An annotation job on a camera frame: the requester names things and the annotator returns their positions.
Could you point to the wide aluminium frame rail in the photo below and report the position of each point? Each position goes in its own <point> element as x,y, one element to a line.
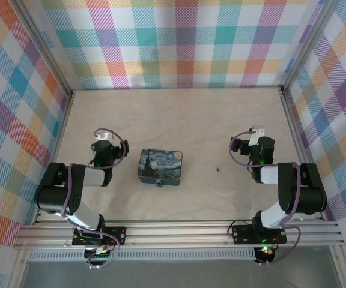
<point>176,232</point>

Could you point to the small metal key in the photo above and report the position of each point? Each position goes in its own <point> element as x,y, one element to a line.
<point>217,169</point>

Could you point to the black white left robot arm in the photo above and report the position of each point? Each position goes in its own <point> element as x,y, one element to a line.
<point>56,195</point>

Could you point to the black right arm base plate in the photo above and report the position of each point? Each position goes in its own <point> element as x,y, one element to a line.
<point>242,234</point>

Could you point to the plaid colourful backdrop cloth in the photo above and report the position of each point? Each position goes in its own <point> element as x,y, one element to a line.
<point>7,120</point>
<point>176,45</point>
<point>338,120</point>

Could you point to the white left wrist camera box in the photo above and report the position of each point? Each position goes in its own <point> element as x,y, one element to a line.
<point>103,136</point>

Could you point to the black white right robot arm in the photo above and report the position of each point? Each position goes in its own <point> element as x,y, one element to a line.
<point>308,192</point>

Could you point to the aluminium table side rail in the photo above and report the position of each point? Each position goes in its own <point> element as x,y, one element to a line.
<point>57,150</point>
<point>299,144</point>

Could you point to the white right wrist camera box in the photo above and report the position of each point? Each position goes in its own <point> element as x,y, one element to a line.
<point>256,136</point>

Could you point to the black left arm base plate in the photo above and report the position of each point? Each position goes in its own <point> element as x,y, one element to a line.
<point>117,235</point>

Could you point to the starry night painted tin box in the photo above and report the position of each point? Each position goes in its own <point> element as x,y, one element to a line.
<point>160,165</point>

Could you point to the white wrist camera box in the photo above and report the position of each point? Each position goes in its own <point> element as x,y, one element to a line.
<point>103,136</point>
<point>256,136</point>

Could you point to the aluminium frame post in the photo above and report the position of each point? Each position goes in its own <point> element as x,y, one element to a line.
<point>308,45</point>
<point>45,51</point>

